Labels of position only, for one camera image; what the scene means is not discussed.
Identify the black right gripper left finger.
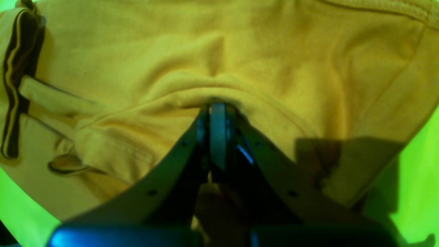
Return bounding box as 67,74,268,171
68,105,210,226

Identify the orange T-shirt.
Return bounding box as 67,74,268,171
0,0,439,222

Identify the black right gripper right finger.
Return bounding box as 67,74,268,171
210,103,383,234

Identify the yellow table cloth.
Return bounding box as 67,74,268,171
0,0,439,247

